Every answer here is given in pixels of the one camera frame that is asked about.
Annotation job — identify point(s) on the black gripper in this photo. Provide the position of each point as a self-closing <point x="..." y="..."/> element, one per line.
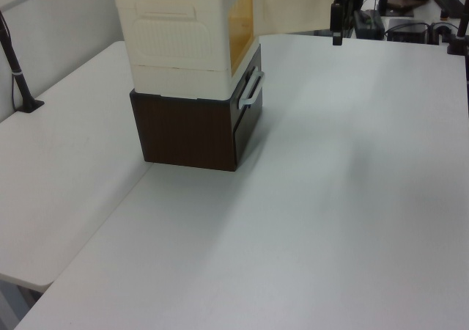
<point x="336" y="16"/>

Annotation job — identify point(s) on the translucent cream cabinet door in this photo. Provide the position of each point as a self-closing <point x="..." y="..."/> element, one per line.
<point x="293" y="3"/>

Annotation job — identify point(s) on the black box with green light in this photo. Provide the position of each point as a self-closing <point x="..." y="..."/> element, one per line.
<point x="368" y="23"/>

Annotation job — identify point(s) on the black flat electronics box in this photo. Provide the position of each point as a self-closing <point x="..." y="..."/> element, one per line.
<point x="406" y="31"/>

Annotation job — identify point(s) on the brown monitor base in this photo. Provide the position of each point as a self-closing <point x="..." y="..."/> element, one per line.
<point x="401" y="5"/>

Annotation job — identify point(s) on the dark brown drawer box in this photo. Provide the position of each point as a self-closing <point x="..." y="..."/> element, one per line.
<point x="183" y="132"/>

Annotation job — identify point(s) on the black table clamp mount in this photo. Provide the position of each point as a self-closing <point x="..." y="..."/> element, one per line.
<point x="458" y="38"/>

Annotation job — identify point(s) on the black camera stand pole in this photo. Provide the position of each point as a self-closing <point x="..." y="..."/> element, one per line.
<point x="14" y="66"/>

